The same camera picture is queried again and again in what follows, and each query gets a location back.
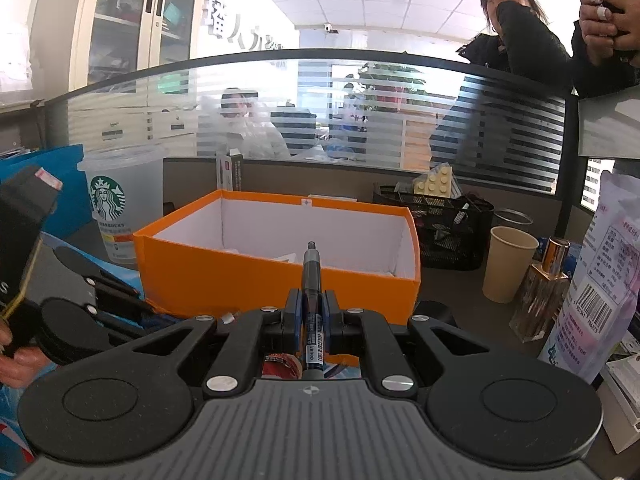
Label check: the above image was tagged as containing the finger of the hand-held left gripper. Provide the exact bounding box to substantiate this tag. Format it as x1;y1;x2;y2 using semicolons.
85;300;168;341
52;246;143;302

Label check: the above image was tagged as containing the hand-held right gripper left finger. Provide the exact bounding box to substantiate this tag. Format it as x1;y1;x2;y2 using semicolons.
127;287;305;396

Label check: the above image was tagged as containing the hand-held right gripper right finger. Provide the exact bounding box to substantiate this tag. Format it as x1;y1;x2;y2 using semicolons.
320;287;493;396

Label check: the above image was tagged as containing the grey black pen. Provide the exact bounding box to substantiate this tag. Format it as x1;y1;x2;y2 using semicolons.
300;241;323;381

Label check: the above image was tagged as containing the orange cardboard box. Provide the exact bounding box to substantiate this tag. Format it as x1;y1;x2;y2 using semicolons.
132;190;422;333

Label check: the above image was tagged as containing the person's left hand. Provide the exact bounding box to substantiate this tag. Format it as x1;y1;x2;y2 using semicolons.
0;317;53;390

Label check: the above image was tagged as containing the blue paper bag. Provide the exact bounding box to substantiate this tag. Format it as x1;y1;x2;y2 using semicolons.
0;144;93;243

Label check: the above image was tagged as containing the translucent plastic cup green logo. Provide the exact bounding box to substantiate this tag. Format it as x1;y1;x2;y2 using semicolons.
76;146;166;265

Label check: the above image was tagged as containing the black mesh desk organizer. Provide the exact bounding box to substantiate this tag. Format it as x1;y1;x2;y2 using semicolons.
372;184;496;272

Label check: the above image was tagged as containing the printed desk mat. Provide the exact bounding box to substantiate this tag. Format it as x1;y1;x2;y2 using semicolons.
0;232;361;466

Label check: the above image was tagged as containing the black pen carton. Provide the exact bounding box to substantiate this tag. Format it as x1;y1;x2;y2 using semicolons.
216;149;245;193

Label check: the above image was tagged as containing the yellow building block plate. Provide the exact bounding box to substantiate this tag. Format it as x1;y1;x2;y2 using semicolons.
412;163;463;198

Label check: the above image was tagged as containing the tan paper cup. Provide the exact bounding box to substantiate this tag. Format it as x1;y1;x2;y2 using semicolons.
481;226;540;304

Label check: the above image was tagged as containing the striped glass partition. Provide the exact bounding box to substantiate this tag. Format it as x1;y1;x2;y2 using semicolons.
40;47;571;196

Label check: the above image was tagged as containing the gold perfume bottle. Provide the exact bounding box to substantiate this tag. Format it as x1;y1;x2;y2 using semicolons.
509;236;572;343

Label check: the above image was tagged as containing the beige glass-door cabinet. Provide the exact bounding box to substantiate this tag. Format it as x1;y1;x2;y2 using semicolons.
27;0;206;93

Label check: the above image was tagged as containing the green potted plant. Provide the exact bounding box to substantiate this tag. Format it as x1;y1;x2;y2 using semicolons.
360;62;426;106

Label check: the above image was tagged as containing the white pink snack bag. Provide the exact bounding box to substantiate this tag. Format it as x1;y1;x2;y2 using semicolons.
539;170;640;386

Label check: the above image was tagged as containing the white printed paper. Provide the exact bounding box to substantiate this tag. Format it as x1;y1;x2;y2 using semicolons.
602;342;640;433

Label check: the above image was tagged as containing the grey side partition panel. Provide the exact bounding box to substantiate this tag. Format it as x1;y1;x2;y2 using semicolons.
577;97;640;158

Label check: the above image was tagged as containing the round wire mesh holder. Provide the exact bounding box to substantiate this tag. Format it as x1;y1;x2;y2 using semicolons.
492;209;535;233

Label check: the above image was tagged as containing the grey wall lettering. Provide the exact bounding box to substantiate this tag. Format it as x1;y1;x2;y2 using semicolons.
202;0;286;56

